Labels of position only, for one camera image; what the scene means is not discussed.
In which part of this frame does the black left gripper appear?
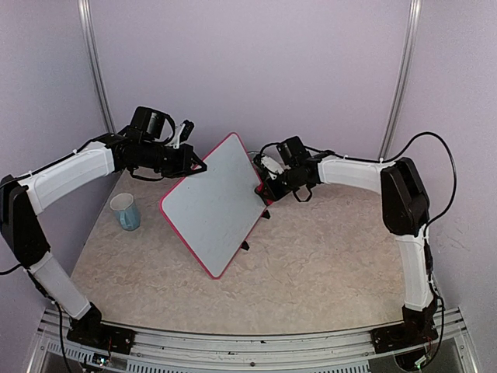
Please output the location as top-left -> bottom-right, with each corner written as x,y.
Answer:
140,140 -> 208,179

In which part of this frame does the red black whiteboard eraser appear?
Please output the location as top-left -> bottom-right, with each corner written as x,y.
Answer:
255,184 -> 273,206

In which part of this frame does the pink framed whiteboard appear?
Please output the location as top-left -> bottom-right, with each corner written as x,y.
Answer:
159,132 -> 266,279

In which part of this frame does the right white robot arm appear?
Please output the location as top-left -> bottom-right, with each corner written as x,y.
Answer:
250,136 -> 437,345

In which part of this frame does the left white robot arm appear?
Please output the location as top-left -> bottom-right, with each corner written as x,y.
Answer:
1,106 -> 207,346

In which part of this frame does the light blue ceramic mug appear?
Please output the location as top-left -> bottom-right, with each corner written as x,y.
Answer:
109,193 -> 141,232

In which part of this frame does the wire whiteboard easel stand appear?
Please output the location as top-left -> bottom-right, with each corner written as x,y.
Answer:
240,209 -> 271,251

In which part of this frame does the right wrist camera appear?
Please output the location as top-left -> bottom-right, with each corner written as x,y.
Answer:
252,153 -> 284,180

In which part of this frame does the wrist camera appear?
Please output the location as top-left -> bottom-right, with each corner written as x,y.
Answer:
252,153 -> 284,180
170,120 -> 194,149

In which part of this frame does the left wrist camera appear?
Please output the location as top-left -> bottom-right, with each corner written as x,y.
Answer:
170,120 -> 194,149

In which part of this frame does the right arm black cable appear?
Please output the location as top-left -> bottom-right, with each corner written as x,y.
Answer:
258,131 -> 457,226

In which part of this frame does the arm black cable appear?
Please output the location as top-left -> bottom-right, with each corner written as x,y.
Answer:
258,131 -> 457,226
0,112 -> 179,277

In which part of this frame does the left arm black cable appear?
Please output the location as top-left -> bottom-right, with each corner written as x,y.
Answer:
0,112 -> 179,277

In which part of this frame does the right aluminium frame post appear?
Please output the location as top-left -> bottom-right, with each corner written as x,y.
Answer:
378,0 -> 422,160

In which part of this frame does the aluminium frame post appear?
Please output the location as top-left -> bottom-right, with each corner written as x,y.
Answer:
378,0 -> 422,160
76,0 -> 116,135

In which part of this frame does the left aluminium frame post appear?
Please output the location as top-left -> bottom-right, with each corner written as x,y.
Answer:
76,0 -> 116,135

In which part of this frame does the front aluminium rail base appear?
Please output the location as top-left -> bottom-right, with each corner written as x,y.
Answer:
27,309 -> 482,372

